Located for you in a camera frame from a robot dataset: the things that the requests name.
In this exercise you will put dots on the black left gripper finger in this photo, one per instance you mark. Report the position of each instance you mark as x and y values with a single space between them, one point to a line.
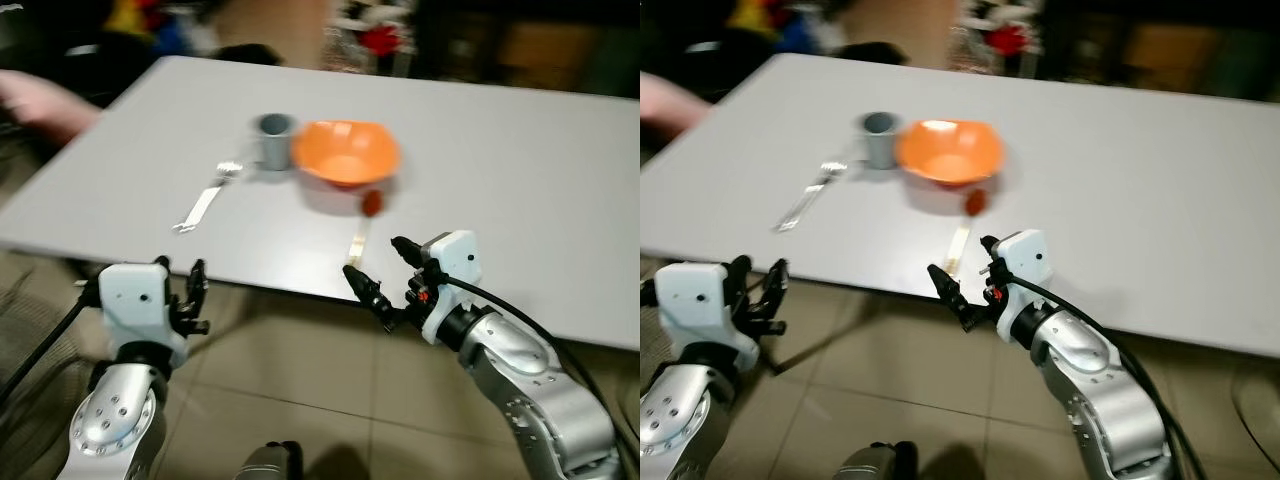
777 298
160 262
739 275
198 278

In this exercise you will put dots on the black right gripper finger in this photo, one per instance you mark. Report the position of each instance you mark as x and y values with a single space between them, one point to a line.
370 295
952 292
410 252
994 250

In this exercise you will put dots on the person's bare forearm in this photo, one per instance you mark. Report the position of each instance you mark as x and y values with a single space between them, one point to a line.
45 102
672 100

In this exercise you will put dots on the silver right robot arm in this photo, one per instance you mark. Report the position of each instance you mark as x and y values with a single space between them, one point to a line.
1095 390
530 390

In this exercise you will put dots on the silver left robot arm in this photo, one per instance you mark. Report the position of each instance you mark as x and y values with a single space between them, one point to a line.
110 420
680 420

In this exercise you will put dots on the silver metal fork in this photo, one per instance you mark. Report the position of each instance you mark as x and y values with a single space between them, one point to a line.
808 199
205 201

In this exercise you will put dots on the orange plastic bowl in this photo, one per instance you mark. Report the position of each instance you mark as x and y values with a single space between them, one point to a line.
948 148
345 150

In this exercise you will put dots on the grey cup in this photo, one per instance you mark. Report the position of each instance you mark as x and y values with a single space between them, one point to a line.
880 143
275 145

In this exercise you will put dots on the grey woven floor mat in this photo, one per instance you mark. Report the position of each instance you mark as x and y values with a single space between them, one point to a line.
35 400

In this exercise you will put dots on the red and white decoration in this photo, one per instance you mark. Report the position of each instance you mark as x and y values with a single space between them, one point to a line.
1005 38
380 38

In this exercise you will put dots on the dark chair back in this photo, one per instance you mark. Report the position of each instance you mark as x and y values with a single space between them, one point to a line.
872 53
245 55

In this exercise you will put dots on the brown wooden cabinet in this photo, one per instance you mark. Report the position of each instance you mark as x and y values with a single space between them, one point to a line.
540 55
1165 55

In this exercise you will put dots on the yellow red blue toy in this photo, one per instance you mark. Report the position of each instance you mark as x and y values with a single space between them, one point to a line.
140 20
765 18

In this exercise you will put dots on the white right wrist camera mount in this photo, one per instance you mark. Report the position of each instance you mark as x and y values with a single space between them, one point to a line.
1028 260
452 262

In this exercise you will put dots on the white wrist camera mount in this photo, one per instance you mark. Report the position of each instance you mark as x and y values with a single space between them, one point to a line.
1028 260
135 305
695 305
452 262

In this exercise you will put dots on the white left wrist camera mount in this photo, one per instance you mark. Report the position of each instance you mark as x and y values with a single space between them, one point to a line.
695 305
135 305

